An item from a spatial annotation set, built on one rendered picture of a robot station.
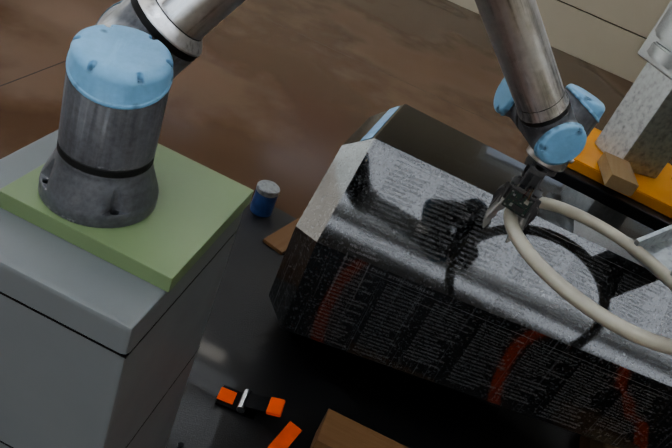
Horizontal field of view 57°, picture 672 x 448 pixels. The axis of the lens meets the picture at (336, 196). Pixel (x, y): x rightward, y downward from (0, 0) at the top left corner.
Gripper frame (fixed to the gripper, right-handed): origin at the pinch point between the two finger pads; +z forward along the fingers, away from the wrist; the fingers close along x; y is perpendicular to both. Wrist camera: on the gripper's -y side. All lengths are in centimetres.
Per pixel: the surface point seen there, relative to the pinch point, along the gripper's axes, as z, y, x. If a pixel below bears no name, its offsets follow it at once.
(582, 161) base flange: 3, -100, 11
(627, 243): -6.3, -21.0, 27.5
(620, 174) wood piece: -2, -92, 24
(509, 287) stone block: 18.5, -14.4, 10.6
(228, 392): 87, 11, -39
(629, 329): -7.6, 23.4, 29.4
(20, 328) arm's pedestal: 21, 84, -51
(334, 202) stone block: 21.8, -5.6, -40.0
